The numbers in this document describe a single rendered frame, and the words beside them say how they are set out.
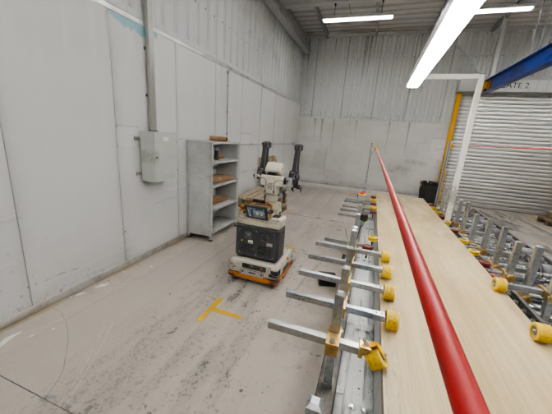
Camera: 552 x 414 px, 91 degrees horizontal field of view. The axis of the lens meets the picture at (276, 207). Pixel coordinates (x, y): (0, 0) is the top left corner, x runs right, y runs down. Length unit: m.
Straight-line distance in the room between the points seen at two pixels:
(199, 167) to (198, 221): 0.86
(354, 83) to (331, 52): 1.27
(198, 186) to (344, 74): 7.15
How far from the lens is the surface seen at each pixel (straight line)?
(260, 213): 3.00
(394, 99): 10.01
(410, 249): 0.18
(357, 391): 1.53
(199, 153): 4.32
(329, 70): 10.34
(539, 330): 1.74
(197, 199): 4.44
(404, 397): 1.18
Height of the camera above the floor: 1.70
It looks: 15 degrees down
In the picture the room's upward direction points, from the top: 4 degrees clockwise
